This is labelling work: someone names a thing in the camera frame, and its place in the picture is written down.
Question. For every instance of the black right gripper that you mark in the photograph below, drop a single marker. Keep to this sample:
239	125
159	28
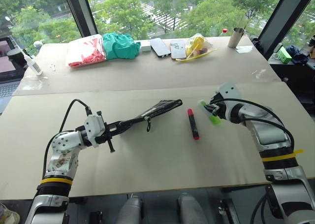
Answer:
219	107

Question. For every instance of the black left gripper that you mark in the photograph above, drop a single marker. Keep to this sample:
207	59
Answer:
107	133

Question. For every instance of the green highlighter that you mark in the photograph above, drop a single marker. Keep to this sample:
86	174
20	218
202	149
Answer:
214	119

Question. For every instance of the black grid pouch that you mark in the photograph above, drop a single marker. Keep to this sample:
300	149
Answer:
160	108

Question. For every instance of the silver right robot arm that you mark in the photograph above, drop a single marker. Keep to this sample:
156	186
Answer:
267	129

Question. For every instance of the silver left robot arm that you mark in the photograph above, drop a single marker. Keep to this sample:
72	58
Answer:
61	143

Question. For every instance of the red marker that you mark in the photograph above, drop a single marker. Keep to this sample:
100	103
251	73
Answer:
193	125

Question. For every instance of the beige cardboard sheet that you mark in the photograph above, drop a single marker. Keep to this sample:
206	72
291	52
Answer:
147	71
152	160

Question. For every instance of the yellow clear plastic bag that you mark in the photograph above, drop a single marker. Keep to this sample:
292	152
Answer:
195	45

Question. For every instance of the clear plastic sheet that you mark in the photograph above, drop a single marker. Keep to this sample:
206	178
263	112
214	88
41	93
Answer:
244	49

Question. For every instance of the white printed packet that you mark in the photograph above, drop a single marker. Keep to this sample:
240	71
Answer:
177	49

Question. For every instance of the metal cup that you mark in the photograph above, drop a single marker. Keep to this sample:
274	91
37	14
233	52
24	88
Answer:
235	38

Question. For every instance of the green crumpled cloth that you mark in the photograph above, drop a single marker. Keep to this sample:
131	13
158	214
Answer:
120	46

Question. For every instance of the red capped bottle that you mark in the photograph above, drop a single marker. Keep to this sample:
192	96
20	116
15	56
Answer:
224	32

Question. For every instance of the small white box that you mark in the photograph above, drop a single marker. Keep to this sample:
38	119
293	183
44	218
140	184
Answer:
145	46

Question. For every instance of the grey rounded robot leg shape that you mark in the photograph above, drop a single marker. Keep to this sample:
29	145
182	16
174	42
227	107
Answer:
129	210
192	209

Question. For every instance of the red white packed cloth bag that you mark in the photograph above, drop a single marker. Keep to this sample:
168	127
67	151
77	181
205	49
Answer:
85	50

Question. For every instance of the green box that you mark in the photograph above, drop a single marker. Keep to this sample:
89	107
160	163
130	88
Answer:
286	55

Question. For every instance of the small white clip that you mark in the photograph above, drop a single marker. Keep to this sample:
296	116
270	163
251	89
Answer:
52	66

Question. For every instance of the dark blue cloth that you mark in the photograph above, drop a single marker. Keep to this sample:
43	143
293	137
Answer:
297	54

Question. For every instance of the white squeeze bottle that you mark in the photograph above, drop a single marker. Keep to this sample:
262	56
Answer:
33	65

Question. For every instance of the white round gadget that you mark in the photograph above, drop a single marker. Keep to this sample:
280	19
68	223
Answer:
38	44

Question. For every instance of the grey laptop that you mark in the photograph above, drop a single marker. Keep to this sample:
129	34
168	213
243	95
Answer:
7	83

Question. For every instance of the beige shoe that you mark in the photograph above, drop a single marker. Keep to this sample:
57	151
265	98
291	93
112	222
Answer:
8	214

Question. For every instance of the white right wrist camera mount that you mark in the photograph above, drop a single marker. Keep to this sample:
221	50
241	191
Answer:
229	89

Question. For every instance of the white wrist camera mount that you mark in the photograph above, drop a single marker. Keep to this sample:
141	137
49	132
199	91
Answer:
94	126
229	89

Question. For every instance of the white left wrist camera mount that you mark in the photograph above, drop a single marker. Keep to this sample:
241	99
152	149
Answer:
94	126

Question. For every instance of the dark window frame post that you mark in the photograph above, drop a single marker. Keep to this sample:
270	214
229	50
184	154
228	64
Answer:
78	9
280	14

